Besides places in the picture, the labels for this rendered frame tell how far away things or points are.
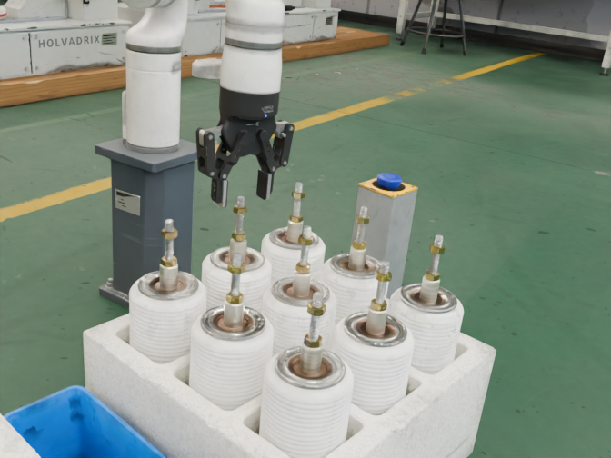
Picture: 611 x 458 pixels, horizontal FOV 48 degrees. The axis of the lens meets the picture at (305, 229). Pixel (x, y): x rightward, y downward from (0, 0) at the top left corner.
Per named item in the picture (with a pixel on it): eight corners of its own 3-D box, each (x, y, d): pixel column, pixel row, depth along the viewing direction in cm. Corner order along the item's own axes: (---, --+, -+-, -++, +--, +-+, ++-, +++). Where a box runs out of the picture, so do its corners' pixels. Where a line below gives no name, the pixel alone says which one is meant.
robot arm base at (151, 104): (115, 144, 122) (114, 46, 115) (153, 135, 129) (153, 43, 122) (154, 157, 117) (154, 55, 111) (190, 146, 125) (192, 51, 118)
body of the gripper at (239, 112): (238, 90, 80) (234, 166, 84) (295, 86, 85) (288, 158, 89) (205, 75, 85) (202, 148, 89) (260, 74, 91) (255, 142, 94)
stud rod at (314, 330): (317, 357, 72) (325, 294, 69) (310, 360, 71) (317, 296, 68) (311, 353, 73) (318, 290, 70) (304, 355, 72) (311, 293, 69)
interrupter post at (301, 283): (305, 289, 89) (308, 266, 88) (312, 298, 87) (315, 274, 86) (288, 291, 89) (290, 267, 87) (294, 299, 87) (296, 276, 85)
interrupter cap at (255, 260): (211, 248, 98) (211, 243, 98) (264, 251, 99) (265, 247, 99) (207, 273, 91) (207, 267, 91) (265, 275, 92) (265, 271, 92)
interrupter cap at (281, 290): (317, 278, 93) (318, 273, 92) (338, 306, 86) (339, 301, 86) (264, 283, 90) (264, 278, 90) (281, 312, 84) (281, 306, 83)
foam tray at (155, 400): (86, 442, 95) (81, 330, 88) (278, 342, 123) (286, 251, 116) (295, 627, 72) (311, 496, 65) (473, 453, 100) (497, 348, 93)
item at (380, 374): (360, 417, 94) (378, 303, 87) (409, 460, 87) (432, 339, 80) (304, 441, 89) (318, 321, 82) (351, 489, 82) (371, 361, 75)
